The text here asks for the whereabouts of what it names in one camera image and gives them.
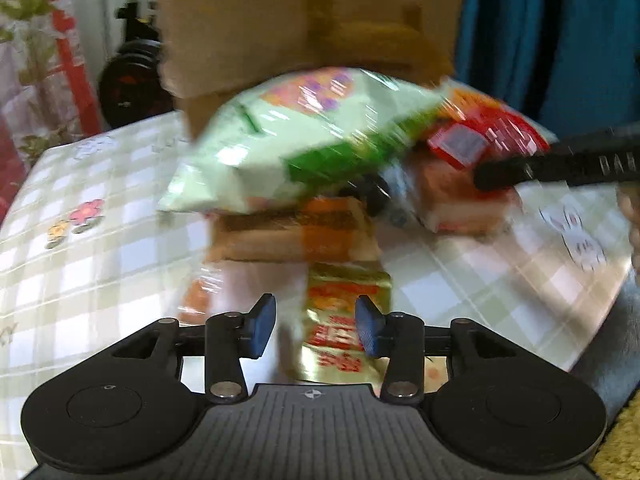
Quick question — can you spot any person right hand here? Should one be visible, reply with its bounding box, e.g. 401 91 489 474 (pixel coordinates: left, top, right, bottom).
617 183 640 280

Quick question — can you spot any red printed backdrop banner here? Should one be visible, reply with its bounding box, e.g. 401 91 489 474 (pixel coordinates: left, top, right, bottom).
1 0 101 214

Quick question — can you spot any red snack packet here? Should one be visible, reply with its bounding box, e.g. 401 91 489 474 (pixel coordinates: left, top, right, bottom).
426 108 549 170

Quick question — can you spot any green plaid tablecloth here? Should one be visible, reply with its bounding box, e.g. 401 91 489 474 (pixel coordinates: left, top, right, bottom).
1 113 631 479

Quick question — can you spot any beige orange snack bar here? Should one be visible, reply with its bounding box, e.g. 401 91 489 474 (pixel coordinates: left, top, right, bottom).
206 197 380 263

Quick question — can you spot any yellow foil snack packet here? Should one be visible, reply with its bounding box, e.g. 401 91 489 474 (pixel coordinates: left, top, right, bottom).
294 262 392 388

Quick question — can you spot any brown cardboard box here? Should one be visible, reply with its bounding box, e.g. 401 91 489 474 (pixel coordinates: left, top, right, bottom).
157 0 462 136

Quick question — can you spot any teal curtain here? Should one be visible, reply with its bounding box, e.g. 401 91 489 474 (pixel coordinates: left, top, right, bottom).
456 0 639 138

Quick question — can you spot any black exercise bike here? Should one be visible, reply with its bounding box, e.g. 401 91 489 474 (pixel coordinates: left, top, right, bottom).
98 0 174 129

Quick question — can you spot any green white chips bag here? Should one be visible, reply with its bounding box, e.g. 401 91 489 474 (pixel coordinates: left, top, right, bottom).
158 67 444 214

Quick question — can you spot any orange patterned snack bag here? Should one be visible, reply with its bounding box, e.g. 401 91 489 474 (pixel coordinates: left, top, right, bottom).
439 78 506 122

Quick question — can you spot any orange bread pack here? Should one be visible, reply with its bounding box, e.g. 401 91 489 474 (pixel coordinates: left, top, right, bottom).
405 157 522 236

